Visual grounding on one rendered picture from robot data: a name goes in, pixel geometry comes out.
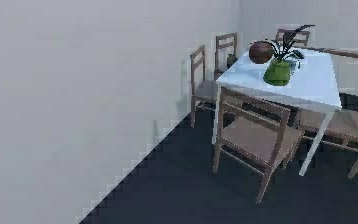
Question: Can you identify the brown basketball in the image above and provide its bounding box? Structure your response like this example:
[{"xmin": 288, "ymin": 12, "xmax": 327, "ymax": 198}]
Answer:
[{"xmin": 248, "ymin": 40, "xmax": 275, "ymax": 65}]

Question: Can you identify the brown wooden chair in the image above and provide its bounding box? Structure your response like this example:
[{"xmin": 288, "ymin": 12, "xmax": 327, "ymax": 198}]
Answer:
[
  {"xmin": 275, "ymin": 28, "xmax": 312, "ymax": 48},
  {"xmin": 189, "ymin": 45, "xmax": 221, "ymax": 129},
  {"xmin": 296, "ymin": 99, "xmax": 358, "ymax": 180},
  {"xmin": 212, "ymin": 87, "xmax": 305, "ymax": 205},
  {"xmin": 214, "ymin": 32, "xmax": 239, "ymax": 81}
]

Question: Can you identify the dark green round object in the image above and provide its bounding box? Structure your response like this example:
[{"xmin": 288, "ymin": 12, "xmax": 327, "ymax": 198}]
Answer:
[{"xmin": 226, "ymin": 53, "xmax": 239, "ymax": 69}]

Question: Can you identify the white dining table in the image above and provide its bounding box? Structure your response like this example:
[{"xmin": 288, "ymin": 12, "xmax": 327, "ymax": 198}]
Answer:
[{"xmin": 211, "ymin": 46, "xmax": 343, "ymax": 177}]

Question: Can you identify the plant in green pot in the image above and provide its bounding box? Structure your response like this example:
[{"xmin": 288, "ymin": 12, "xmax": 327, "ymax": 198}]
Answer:
[{"xmin": 262, "ymin": 24, "xmax": 316, "ymax": 87}]

